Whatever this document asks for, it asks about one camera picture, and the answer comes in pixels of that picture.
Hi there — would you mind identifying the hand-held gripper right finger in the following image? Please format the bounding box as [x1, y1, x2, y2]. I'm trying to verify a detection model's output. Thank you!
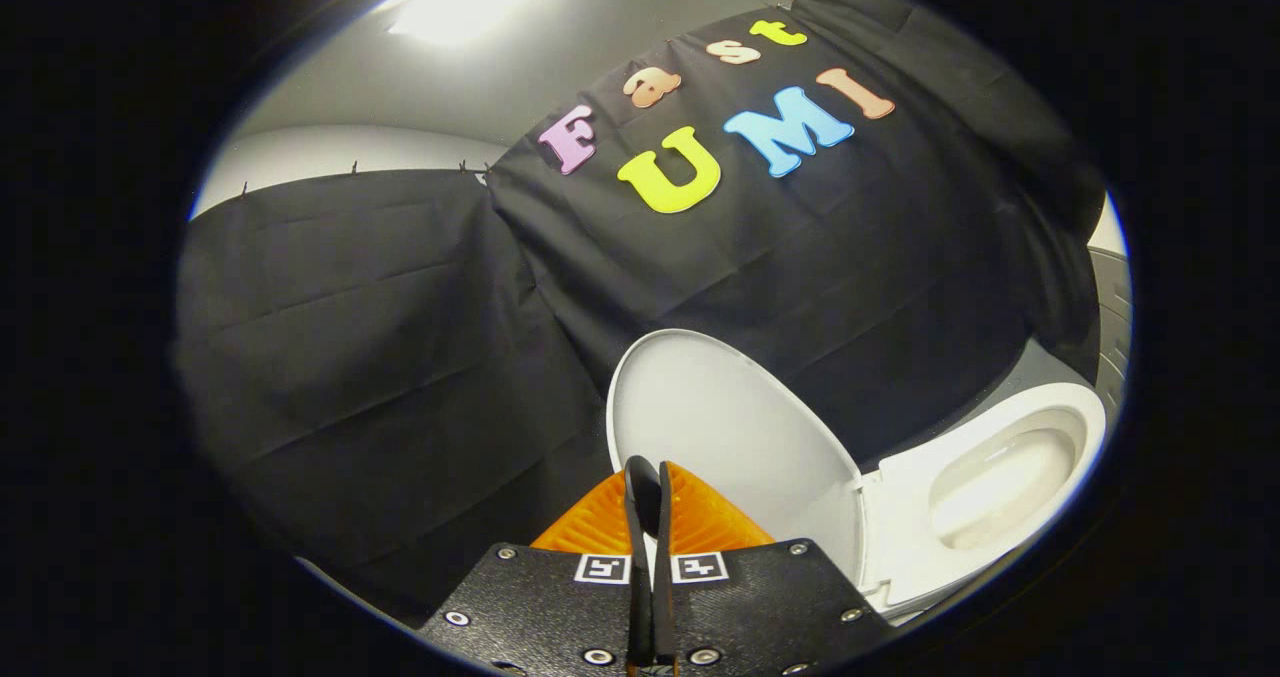
[650, 460, 896, 677]

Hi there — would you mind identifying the black backdrop cloth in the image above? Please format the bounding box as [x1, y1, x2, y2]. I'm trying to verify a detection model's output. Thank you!
[172, 0, 1106, 628]

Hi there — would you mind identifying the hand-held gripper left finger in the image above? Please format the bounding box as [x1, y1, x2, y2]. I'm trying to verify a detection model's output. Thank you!
[415, 455, 661, 677]

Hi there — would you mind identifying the white toilet seat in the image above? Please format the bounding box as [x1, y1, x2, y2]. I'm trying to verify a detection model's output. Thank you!
[858, 382, 1107, 618]

